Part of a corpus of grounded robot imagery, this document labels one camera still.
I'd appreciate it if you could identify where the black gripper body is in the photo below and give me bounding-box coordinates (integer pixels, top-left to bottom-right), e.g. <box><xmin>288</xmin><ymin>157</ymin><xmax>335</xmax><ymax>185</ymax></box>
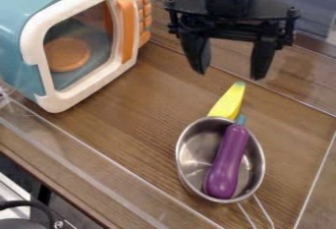
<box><xmin>164</xmin><ymin>0</ymin><xmax>299</xmax><ymax>50</ymax></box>

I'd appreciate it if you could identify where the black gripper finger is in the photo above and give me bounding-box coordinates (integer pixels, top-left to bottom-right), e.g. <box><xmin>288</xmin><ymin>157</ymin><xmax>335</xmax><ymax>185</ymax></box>
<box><xmin>180</xmin><ymin>32</ymin><xmax>211</xmax><ymax>74</ymax></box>
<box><xmin>251</xmin><ymin>39</ymin><xmax>276</xmax><ymax>81</ymax></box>

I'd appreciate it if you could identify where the purple toy eggplant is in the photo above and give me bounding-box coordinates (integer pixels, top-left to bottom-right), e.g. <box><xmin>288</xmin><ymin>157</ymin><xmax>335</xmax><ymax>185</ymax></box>
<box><xmin>204</xmin><ymin>115</ymin><xmax>250</xmax><ymax>200</ymax></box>

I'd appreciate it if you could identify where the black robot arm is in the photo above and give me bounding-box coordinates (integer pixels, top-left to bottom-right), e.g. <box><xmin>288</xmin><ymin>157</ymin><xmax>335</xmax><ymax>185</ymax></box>
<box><xmin>164</xmin><ymin>0</ymin><xmax>299</xmax><ymax>80</ymax></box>

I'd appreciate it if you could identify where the silver metal pot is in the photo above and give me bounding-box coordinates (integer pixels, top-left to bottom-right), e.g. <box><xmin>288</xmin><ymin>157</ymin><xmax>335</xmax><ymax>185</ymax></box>
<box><xmin>175</xmin><ymin>117</ymin><xmax>275</xmax><ymax>229</ymax></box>

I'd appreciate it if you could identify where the yellow toy corn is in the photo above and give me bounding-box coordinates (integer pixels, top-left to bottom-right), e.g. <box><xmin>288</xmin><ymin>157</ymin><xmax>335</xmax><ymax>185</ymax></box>
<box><xmin>208</xmin><ymin>82</ymin><xmax>246</xmax><ymax>120</ymax></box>

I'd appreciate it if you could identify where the blue toy microwave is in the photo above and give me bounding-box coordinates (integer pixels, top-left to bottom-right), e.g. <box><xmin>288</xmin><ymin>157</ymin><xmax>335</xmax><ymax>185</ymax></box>
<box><xmin>0</xmin><ymin>0</ymin><xmax>152</xmax><ymax>113</ymax></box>

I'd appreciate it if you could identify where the clear acrylic barrier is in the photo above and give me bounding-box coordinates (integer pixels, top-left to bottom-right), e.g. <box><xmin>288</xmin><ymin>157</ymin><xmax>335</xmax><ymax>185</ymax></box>
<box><xmin>0</xmin><ymin>92</ymin><xmax>222</xmax><ymax>229</ymax></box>

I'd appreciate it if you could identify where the black cable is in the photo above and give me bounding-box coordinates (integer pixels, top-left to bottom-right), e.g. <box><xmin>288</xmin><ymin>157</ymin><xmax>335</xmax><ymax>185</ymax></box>
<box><xmin>0</xmin><ymin>200</ymin><xmax>56</xmax><ymax>229</ymax></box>

